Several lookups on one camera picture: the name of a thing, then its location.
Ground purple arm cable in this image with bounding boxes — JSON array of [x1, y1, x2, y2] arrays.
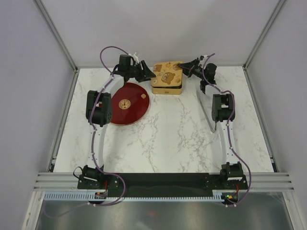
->
[[202, 54, 252, 207], [88, 46, 135, 173]]

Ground silver tin lid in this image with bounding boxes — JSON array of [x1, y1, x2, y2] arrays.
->
[[151, 61, 183, 88]]

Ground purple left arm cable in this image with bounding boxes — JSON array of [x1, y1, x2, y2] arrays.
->
[[88, 46, 135, 173]]

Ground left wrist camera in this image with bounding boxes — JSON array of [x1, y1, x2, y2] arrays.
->
[[128, 52, 140, 63]]

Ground silver metal tongs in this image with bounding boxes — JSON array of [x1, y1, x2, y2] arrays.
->
[[196, 91, 216, 133]]

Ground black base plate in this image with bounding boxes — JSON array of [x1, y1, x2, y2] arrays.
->
[[77, 173, 248, 195]]

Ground white slotted cable duct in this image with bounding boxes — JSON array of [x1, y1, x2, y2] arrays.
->
[[44, 189, 239, 203]]

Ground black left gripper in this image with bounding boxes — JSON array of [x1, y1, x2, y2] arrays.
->
[[127, 61, 156, 84]]

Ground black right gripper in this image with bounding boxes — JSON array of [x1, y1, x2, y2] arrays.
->
[[176, 59, 205, 81]]

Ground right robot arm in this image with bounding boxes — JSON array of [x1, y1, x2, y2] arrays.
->
[[177, 58, 244, 189]]

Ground gold chocolate tin box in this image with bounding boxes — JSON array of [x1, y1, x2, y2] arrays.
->
[[152, 84, 182, 95]]

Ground aluminium frame rail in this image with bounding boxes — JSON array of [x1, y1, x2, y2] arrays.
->
[[34, 172, 295, 192]]

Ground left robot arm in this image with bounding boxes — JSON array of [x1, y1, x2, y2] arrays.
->
[[78, 53, 154, 189]]

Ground red round tray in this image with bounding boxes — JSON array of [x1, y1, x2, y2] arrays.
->
[[111, 82, 150, 126]]

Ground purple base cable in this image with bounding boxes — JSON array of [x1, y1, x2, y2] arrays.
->
[[87, 172, 128, 208]]

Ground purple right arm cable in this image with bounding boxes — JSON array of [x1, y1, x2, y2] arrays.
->
[[202, 54, 252, 207]]

